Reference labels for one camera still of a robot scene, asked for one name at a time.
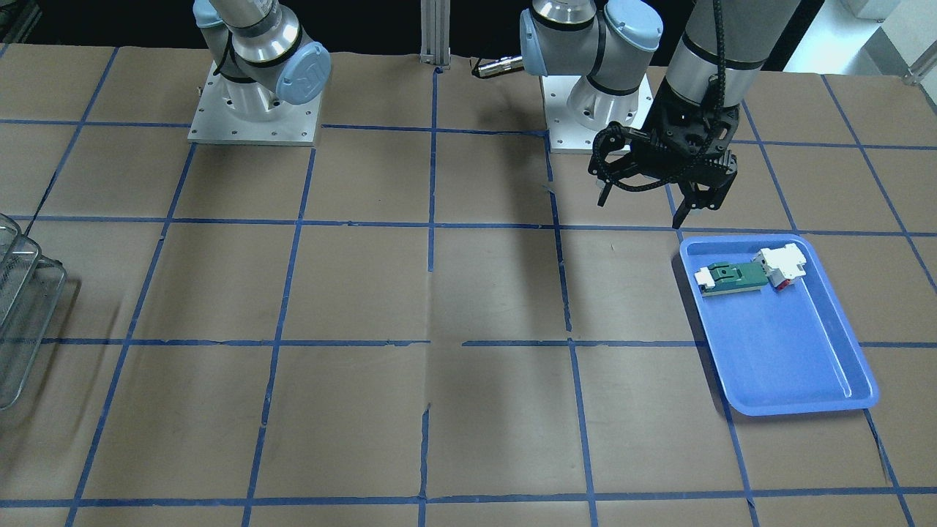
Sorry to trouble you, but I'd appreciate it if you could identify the wire mesh shelf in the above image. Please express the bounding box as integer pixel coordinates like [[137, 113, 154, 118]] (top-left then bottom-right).
[[1, 214, 67, 411]]

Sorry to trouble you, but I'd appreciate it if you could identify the green terminal block module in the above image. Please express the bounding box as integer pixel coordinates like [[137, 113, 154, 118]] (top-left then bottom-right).
[[693, 261, 769, 296]]

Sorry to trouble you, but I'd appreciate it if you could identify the blue plastic tray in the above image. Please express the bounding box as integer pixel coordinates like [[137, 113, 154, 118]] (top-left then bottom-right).
[[679, 233, 880, 416]]

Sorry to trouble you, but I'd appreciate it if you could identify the rear aluminium frame post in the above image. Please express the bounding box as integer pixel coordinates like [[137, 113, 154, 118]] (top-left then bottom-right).
[[419, 0, 451, 70]]

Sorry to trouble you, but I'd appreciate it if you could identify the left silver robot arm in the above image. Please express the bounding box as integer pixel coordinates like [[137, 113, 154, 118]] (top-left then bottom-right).
[[520, 1, 799, 229]]

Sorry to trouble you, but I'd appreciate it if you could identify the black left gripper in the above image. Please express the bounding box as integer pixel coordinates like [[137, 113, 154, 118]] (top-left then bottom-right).
[[589, 77, 739, 229]]

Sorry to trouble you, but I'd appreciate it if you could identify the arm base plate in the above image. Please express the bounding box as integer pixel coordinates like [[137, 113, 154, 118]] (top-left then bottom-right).
[[187, 62, 324, 147], [540, 75, 653, 154]]

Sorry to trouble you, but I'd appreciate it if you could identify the white circuit breaker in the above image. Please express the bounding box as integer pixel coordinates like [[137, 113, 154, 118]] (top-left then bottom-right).
[[752, 243, 807, 291]]

